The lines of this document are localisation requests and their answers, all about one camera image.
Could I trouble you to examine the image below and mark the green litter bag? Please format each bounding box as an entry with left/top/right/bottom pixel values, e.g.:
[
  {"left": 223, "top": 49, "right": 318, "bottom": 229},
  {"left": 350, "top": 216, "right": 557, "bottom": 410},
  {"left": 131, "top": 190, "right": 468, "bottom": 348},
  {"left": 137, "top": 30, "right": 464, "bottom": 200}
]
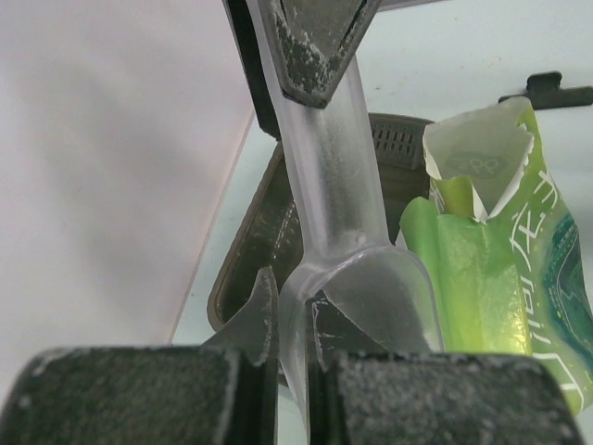
[{"left": 400, "top": 97, "right": 592, "bottom": 413}]

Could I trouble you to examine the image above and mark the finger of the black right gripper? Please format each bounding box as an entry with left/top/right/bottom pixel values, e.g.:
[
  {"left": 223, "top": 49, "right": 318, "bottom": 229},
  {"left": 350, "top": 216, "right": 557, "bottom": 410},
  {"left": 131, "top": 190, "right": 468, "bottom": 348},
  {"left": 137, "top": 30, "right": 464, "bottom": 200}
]
[
  {"left": 268, "top": 0, "right": 380, "bottom": 109},
  {"left": 224, "top": 0, "right": 281, "bottom": 141}
]

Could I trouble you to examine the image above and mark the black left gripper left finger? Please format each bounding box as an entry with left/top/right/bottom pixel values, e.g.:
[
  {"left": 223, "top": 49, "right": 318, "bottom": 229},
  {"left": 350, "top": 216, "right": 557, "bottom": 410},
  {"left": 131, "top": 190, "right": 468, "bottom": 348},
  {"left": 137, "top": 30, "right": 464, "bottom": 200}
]
[{"left": 1, "top": 267, "right": 279, "bottom": 444}]

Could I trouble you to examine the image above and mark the black bag clip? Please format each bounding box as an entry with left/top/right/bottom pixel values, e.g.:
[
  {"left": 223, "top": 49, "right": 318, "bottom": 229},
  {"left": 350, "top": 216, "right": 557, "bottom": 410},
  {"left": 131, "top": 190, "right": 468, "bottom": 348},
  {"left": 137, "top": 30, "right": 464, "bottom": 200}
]
[{"left": 498, "top": 71, "right": 593, "bottom": 110}]

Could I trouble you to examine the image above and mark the clear plastic scoop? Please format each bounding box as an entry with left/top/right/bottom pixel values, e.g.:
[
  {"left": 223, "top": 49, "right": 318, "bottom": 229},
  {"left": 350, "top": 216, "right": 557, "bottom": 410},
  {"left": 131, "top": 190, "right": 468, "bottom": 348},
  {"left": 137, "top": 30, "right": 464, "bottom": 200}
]
[{"left": 247, "top": 1, "right": 443, "bottom": 433}]

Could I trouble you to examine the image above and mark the dark grey litter box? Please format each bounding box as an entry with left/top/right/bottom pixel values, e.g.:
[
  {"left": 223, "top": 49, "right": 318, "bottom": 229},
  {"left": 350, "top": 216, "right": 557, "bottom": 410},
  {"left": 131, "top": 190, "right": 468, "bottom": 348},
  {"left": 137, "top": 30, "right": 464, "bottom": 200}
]
[{"left": 208, "top": 113, "right": 432, "bottom": 331}]

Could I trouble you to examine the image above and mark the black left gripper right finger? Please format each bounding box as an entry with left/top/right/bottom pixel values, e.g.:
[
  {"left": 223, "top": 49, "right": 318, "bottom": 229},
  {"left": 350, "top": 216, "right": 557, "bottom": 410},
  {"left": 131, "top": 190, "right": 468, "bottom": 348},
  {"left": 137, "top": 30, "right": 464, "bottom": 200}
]
[{"left": 306, "top": 292, "right": 585, "bottom": 444}]

